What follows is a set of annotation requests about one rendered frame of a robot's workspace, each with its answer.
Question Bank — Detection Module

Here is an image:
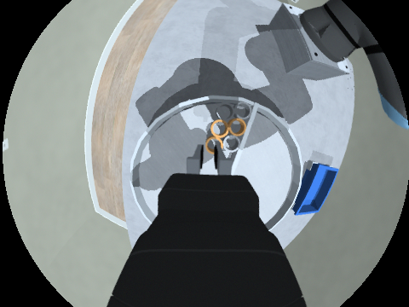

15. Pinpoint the grey metal ring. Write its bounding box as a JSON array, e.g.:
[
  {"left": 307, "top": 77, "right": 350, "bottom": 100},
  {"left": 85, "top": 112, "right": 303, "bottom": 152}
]
[
  {"left": 222, "top": 134, "right": 240, "bottom": 152},
  {"left": 216, "top": 102, "right": 234, "bottom": 121},
  {"left": 233, "top": 101, "right": 251, "bottom": 119}
]

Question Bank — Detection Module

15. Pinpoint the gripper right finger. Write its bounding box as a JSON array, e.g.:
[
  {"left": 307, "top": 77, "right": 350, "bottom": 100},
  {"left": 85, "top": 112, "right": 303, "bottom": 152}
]
[{"left": 214, "top": 145, "right": 233, "bottom": 175}]

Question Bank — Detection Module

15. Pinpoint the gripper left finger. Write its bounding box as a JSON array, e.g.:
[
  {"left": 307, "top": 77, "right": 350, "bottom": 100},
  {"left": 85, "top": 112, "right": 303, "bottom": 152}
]
[{"left": 187, "top": 144, "right": 204, "bottom": 174}]

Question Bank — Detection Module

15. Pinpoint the blue open crate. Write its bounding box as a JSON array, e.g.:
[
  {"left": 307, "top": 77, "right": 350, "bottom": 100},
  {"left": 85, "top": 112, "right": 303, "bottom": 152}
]
[{"left": 291, "top": 160, "right": 339, "bottom": 216}]

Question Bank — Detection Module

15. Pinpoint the bronze bushing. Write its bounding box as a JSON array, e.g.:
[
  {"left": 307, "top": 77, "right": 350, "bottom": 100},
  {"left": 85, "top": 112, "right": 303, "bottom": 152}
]
[
  {"left": 211, "top": 119, "right": 229, "bottom": 138},
  {"left": 205, "top": 136, "right": 223, "bottom": 154},
  {"left": 228, "top": 119, "right": 246, "bottom": 136}
]

